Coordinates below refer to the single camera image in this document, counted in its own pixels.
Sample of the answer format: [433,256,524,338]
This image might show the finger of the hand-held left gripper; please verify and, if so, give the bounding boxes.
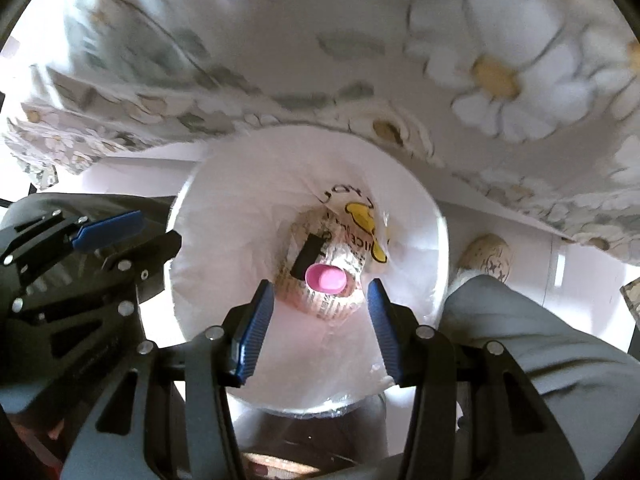
[2,210,144,281]
[102,230,183,306]

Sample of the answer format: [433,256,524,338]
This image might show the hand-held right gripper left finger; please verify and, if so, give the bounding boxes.
[60,280,276,480]

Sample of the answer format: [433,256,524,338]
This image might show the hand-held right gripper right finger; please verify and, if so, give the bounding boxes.
[366,278,586,480]

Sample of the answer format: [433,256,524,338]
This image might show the bin with white liner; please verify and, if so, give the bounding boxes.
[165,125,451,416]

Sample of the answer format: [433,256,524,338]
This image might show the clear bag with yellow print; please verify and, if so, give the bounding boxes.
[317,180,391,266]

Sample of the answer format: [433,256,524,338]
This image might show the patterned beige slipper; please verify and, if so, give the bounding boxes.
[457,234,513,283]

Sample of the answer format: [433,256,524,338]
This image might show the person's right leg grey trousers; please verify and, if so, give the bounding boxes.
[440,272,636,480]

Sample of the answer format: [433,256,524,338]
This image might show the floral bed sheet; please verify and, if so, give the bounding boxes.
[0,0,640,266]

